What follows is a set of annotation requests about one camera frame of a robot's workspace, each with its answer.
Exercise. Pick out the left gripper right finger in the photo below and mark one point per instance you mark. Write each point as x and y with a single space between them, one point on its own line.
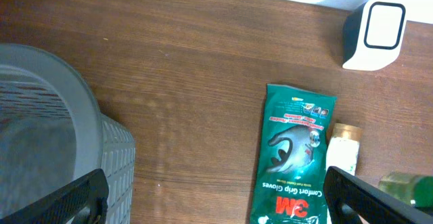
351 200

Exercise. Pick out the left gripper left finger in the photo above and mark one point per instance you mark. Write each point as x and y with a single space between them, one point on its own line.
85 200

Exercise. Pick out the green lid jar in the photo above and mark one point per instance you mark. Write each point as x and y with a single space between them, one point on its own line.
414 190

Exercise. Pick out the white cream tube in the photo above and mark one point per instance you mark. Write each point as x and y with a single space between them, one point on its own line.
343 147

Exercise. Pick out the green 3M gloves packet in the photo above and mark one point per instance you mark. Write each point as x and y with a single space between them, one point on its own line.
291 165

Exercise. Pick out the white barcode scanner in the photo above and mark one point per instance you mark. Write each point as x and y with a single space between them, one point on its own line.
373 34

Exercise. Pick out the grey plastic basket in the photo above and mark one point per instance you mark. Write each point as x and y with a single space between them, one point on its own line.
53 132

